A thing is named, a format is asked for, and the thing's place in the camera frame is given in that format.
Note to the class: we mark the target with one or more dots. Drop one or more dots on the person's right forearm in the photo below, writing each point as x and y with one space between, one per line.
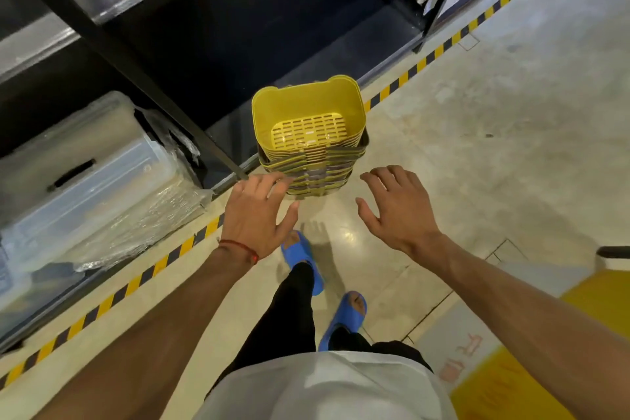
531 326

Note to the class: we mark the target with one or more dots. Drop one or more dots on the person's left forearm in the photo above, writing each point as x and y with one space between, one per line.
138 346

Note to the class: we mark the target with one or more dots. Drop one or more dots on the white shirt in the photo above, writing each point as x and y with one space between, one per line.
325 390

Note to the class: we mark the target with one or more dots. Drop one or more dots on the person's left hand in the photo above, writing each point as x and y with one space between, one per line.
251 218

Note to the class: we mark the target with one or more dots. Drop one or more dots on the black trousers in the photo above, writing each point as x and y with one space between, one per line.
285 321

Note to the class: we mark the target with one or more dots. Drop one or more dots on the clear plastic storage box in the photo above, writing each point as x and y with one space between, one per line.
74 198

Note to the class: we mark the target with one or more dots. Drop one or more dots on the black metal shelf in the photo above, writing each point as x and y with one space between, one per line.
125 53

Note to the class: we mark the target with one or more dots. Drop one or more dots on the person's right hand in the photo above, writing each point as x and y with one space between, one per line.
403 213

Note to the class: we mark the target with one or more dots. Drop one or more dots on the blue slipper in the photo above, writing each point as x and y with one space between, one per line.
344 321
302 257

